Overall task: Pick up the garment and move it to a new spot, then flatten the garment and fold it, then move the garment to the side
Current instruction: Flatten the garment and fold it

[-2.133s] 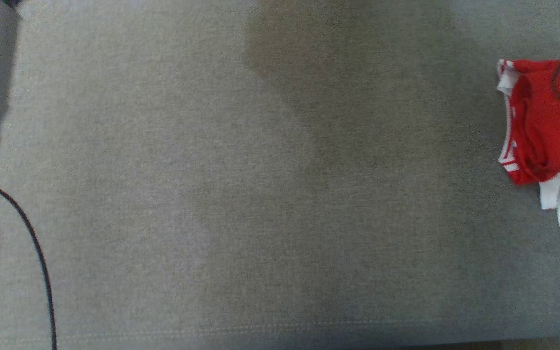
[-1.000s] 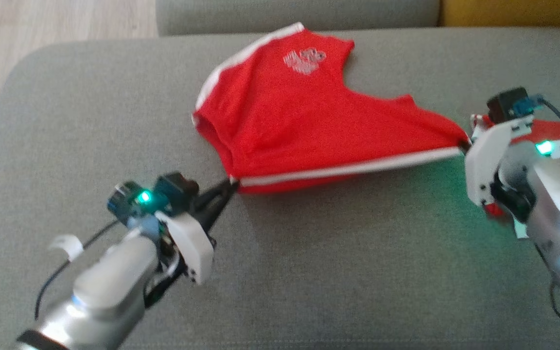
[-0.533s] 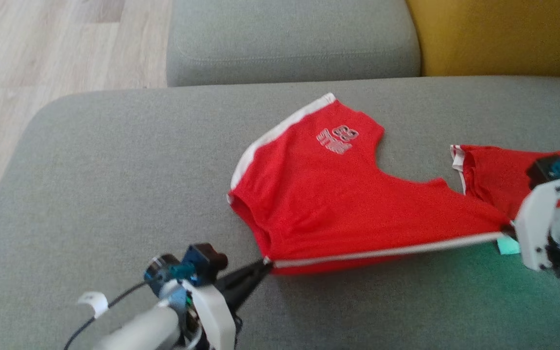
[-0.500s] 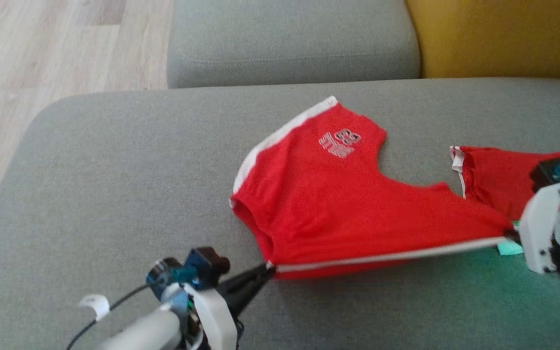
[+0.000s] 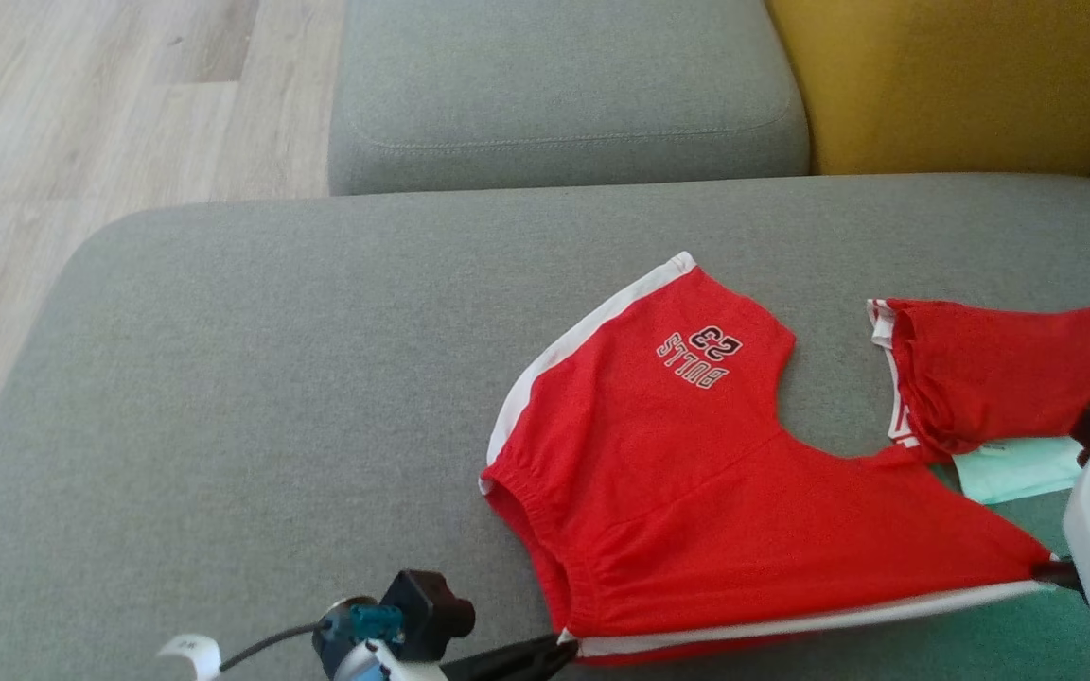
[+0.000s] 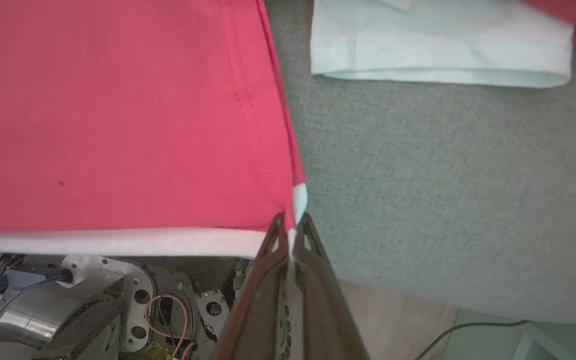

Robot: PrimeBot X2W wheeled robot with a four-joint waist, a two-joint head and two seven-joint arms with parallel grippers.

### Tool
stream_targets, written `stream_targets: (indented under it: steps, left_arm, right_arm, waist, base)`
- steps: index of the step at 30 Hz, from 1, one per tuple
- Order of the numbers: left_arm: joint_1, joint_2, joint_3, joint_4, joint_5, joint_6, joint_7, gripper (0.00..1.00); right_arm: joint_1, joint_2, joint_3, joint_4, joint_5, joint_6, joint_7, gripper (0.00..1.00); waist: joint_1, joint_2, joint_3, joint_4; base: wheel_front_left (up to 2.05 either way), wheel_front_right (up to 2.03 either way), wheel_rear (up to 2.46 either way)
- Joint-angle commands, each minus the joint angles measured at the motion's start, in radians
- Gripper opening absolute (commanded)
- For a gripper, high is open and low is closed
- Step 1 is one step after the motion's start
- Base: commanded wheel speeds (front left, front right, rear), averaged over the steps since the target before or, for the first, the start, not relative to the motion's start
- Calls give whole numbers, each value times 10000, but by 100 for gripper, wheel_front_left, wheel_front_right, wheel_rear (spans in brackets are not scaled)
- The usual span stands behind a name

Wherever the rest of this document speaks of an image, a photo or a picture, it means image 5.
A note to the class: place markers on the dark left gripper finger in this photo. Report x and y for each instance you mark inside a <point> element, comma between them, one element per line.
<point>517,660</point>

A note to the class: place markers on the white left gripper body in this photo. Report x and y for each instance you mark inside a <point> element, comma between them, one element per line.
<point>384,667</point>

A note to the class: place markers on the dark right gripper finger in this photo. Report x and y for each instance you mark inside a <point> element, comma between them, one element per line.
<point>1056,573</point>

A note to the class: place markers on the red Bulls jersey white sleeves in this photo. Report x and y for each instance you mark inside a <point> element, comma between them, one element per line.
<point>1009,378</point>

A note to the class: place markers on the red Bulls shorts white stripes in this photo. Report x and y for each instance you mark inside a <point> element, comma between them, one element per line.
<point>696,492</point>

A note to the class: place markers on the large grey sofa seat cushion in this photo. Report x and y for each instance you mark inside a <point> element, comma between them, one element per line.
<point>271,426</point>

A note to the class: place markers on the big yellow sofa back cushion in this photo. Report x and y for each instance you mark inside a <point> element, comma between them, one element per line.
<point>961,76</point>

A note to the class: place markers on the small grey sofa seat cushion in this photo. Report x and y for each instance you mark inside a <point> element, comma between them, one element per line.
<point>564,85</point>

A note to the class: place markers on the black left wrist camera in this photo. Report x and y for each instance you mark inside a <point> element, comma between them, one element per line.
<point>427,610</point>

